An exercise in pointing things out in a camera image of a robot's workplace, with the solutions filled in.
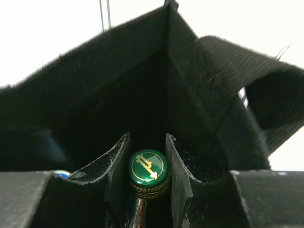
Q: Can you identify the blue label water bottle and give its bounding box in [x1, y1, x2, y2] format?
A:
[53, 170, 71, 178]

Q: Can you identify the black canvas bag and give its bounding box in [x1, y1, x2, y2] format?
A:
[0, 1, 304, 179]

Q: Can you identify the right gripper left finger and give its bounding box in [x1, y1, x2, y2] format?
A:
[0, 132, 131, 228]

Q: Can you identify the green glass Perrier bottle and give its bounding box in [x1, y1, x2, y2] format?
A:
[124, 149, 171, 228]

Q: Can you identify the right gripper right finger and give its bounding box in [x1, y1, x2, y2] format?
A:
[166, 134, 304, 228]

